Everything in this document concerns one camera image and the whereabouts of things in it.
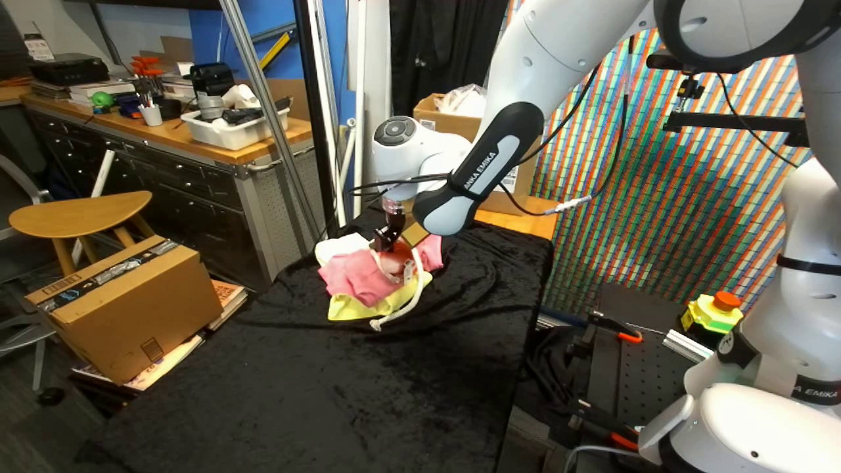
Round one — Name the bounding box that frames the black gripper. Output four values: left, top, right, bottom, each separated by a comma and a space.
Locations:
369, 199, 409, 261

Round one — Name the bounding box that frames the pink shirt with orange print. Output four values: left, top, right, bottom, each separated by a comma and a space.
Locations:
314, 235, 446, 311

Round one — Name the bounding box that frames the yellow cloth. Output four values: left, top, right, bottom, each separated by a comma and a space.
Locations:
326, 270, 435, 325

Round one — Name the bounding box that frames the white towel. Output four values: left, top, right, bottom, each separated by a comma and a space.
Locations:
313, 232, 375, 270

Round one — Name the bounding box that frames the wooden side platform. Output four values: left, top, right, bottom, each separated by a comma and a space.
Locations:
470, 190, 562, 244

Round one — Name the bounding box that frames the cardboard box with white label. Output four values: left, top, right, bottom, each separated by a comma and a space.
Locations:
409, 85, 541, 199

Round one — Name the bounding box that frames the black vertical pole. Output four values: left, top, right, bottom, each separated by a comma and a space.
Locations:
290, 0, 346, 241

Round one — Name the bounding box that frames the silver metal pole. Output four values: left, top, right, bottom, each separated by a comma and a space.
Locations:
218, 0, 330, 250

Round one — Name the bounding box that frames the black velvet tablecloth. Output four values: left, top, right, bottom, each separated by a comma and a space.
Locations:
75, 204, 556, 473

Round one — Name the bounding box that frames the white plastic bin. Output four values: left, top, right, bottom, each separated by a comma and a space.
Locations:
179, 103, 290, 152

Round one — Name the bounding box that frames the black curtain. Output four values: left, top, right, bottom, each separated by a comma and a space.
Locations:
388, 0, 513, 115

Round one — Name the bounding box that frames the wooden top counter cabinet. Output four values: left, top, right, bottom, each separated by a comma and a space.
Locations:
21, 86, 314, 286

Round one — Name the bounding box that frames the black round appliance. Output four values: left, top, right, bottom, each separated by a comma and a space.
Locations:
189, 61, 237, 122

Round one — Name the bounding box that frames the cardboard box with black tape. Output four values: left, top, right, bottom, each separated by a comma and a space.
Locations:
24, 235, 226, 387

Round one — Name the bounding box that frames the black perforated breadboard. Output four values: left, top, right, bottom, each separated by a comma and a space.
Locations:
580, 285, 703, 441

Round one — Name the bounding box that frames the multicolour striped backdrop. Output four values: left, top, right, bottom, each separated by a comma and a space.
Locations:
522, 23, 825, 323

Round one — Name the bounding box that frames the wooden stool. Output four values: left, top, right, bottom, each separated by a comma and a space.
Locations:
8, 190, 155, 278

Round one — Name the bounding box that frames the yellow red emergency stop button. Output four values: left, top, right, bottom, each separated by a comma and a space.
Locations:
681, 289, 746, 338

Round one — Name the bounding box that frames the black printer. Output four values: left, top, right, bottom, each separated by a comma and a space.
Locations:
29, 52, 113, 90

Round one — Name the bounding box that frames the grey office chair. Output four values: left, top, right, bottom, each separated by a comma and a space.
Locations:
0, 152, 58, 405

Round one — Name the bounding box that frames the tape-wrapped wrist camera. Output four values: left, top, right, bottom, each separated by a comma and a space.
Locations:
397, 222, 430, 252

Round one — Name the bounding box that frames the orange handle clamp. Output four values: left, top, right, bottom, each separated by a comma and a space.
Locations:
585, 311, 645, 348
566, 398, 643, 454

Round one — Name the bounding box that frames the black camera on mount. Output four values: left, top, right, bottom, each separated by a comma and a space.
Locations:
643, 52, 703, 77

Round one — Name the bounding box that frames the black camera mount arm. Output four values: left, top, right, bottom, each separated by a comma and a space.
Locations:
661, 103, 808, 152

